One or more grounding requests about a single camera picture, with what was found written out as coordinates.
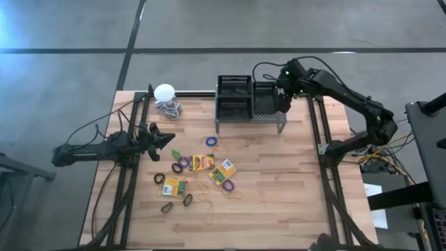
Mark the dark green tray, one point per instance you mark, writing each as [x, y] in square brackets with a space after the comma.
[184, 200]

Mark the white mushroom table lamp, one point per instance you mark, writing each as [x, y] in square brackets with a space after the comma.
[164, 92]

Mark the silver corner bracket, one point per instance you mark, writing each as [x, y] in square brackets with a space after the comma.
[323, 149]

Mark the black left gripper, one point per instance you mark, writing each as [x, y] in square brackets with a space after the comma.
[144, 137]

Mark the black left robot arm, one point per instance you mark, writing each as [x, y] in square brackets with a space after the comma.
[90, 150]

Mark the grey metal riser shelf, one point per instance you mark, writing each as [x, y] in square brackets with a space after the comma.
[268, 118]

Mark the black aluminium table frame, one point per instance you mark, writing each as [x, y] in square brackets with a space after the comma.
[195, 93]

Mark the grey metal stand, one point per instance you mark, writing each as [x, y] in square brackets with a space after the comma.
[21, 171]

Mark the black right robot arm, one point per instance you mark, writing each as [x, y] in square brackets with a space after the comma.
[348, 97]

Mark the white paper sheet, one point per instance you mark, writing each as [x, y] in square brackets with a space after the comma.
[375, 209]

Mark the grey equipment cart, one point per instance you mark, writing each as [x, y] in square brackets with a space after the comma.
[428, 146]

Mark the black plastic mesh basket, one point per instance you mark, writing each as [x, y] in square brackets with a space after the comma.
[265, 101]
[234, 111]
[234, 89]

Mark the black crossbar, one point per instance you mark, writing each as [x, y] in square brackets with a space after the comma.
[400, 196]

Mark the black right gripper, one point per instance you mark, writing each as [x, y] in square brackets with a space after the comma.
[292, 78]

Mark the yellow green crayon box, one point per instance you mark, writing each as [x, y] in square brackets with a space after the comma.
[202, 162]
[223, 172]
[174, 187]

